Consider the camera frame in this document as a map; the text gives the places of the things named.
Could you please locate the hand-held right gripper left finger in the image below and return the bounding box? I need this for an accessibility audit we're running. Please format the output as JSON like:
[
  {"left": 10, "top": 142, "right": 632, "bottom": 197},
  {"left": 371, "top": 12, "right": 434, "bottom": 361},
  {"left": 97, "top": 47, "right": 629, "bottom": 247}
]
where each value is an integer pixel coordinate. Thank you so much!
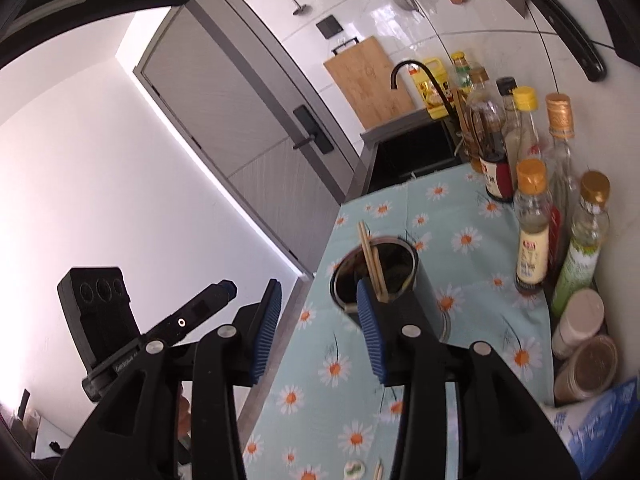
[{"left": 52, "top": 279, "right": 282, "bottom": 480}]

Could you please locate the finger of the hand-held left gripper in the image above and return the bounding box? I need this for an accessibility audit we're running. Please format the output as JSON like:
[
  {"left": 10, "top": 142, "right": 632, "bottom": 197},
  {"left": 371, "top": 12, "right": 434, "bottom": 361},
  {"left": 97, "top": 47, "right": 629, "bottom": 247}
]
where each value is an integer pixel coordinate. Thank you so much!
[{"left": 141, "top": 281, "right": 238, "bottom": 347}]

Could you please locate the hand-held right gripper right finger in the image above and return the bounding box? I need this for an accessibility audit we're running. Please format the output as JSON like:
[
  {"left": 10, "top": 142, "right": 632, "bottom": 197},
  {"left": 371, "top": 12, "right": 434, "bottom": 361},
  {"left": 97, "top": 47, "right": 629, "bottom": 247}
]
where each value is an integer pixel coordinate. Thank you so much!
[{"left": 356, "top": 280, "right": 581, "bottom": 480}]

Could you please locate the long bamboo chopstick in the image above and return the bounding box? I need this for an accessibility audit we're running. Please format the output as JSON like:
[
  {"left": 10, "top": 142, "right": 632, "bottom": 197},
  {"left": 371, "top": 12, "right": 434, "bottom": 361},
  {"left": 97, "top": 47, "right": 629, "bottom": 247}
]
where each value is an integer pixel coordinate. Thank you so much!
[
  {"left": 358, "top": 221, "right": 383, "bottom": 303},
  {"left": 364, "top": 232, "right": 390, "bottom": 303}
]

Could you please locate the black utensil holder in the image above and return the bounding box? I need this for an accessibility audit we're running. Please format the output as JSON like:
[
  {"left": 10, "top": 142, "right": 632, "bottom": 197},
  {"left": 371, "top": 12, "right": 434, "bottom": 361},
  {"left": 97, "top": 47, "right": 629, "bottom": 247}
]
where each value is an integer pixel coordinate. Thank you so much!
[{"left": 330, "top": 239, "right": 453, "bottom": 343}]

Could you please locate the daisy print tablecloth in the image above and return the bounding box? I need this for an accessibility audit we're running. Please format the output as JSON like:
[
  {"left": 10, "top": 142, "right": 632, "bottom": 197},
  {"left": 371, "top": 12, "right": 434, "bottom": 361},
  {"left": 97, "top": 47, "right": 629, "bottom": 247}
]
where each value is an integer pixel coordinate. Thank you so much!
[{"left": 242, "top": 165, "right": 571, "bottom": 480}]

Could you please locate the sauce bottle orange cap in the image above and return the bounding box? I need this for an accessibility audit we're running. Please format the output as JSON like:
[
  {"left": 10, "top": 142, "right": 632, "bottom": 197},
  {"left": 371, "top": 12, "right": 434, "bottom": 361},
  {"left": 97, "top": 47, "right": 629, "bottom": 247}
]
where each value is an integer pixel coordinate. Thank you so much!
[{"left": 514, "top": 158, "right": 551, "bottom": 296}]

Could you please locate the black sink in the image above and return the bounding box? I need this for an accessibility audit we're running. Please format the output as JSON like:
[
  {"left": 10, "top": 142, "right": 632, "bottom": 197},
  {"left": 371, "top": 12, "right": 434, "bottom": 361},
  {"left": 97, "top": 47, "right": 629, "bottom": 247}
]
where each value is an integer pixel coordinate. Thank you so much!
[{"left": 367, "top": 120, "right": 466, "bottom": 193}]

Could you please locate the grey door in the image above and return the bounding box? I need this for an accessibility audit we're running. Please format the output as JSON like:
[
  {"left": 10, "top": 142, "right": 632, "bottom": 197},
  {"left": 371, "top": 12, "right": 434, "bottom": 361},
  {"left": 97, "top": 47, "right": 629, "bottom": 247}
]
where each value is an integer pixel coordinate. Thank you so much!
[{"left": 132, "top": 0, "right": 371, "bottom": 273}]

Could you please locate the dark sauce bottle brown cap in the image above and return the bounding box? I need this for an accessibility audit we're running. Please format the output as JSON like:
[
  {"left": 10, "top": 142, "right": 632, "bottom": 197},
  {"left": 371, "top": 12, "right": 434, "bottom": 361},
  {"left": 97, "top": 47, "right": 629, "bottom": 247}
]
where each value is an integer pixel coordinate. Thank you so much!
[{"left": 465, "top": 66, "right": 516, "bottom": 204}]

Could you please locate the white lid spice jar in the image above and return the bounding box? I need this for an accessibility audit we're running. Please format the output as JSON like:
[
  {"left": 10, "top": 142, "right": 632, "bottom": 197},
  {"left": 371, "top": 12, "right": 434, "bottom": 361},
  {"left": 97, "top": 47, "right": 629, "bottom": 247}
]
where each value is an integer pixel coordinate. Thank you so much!
[{"left": 551, "top": 287, "right": 606, "bottom": 361}]

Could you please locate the green label bottle gold cap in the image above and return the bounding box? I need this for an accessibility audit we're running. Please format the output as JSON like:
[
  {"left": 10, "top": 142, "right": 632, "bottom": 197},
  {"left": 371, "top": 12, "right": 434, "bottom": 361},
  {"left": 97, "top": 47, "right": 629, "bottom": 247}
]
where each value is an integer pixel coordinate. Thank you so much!
[{"left": 550, "top": 170, "right": 612, "bottom": 318}]

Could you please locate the brown spice jar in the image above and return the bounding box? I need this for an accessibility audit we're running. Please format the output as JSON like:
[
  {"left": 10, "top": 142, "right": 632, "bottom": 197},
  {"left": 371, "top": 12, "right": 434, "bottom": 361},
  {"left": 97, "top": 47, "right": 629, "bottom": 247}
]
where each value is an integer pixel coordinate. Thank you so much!
[{"left": 554, "top": 334, "right": 620, "bottom": 406}]

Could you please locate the blue white salt bag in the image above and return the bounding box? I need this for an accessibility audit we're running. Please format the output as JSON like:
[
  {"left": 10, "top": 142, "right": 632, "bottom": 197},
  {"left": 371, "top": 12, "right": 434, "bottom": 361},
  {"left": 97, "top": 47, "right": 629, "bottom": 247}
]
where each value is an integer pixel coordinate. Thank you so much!
[{"left": 542, "top": 375, "right": 640, "bottom": 480}]

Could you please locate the wooden utensil rack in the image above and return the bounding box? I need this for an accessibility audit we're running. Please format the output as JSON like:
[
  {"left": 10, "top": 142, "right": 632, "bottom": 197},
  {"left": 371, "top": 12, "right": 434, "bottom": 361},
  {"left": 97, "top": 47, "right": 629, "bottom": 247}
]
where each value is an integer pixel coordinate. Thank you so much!
[{"left": 452, "top": 87, "right": 481, "bottom": 161}]

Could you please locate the yellow oil jug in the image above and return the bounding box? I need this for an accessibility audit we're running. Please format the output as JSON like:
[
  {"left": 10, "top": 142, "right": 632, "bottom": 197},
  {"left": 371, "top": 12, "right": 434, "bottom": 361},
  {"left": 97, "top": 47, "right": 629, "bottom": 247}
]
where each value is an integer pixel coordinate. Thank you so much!
[{"left": 409, "top": 56, "right": 451, "bottom": 120}]

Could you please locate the bamboo cutting board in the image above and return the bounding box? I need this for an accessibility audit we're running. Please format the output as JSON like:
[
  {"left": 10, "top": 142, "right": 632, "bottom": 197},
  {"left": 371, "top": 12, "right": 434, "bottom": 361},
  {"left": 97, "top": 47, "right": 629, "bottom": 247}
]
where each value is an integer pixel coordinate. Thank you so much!
[{"left": 323, "top": 36, "right": 416, "bottom": 131}]

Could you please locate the black faucet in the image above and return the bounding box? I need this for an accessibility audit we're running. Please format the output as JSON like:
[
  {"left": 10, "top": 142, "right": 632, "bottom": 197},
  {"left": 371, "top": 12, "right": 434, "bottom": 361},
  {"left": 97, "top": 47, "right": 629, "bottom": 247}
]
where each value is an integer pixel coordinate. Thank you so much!
[{"left": 390, "top": 60, "right": 453, "bottom": 120}]

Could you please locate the clear bottle yellow cap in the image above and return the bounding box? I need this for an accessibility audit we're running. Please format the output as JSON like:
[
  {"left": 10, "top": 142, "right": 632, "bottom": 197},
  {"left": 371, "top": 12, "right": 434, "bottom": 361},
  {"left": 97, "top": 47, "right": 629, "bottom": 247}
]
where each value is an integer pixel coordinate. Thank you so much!
[{"left": 510, "top": 86, "right": 546, "bottom": 171}]

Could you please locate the clear bottle black cap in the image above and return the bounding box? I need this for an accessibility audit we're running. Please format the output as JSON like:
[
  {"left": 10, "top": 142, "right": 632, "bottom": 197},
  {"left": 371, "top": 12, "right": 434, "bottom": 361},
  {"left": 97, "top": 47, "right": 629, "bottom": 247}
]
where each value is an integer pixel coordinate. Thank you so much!
[{"left": 496, "top": 76, "right": 523, "bottom": 161}]

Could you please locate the green bottle yellow cap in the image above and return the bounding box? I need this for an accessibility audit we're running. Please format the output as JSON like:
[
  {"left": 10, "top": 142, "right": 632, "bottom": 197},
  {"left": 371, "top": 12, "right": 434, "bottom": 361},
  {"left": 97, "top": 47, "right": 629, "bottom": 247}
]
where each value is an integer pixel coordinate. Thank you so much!
[{"left": 450, "top": 51, "right": 475, "bottom": 96}]

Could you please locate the tall clear bottle gold cap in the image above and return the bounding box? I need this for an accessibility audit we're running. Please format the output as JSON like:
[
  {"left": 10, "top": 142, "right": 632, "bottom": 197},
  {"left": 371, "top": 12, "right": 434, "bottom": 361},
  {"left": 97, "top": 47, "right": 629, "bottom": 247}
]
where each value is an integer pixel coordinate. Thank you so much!
[{"left": 542, "top": 92, "right": 581, "bottom": 271}]

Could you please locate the black door lock handle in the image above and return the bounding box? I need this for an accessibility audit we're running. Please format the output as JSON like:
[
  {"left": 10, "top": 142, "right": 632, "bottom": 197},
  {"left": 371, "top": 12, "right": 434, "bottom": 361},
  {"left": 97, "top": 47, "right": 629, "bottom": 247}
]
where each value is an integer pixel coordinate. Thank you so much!
[{"left": 292, "top": 105, "right": 335, "bottom": 155}]

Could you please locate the black wall socket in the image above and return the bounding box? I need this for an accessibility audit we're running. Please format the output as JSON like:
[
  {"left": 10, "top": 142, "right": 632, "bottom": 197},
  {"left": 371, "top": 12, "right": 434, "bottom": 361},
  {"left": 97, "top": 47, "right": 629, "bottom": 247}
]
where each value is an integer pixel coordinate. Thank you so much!
[{"left": 316, "top": 16, "right": 343, "bottom": 39}]

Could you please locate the steel cleaver black handle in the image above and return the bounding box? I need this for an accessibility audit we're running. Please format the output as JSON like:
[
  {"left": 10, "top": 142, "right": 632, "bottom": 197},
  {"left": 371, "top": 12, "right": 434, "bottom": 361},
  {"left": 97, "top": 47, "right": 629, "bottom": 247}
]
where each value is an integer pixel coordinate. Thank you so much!
[{"left": 457, "top": 0, "right": 607, "bottom": 82}]

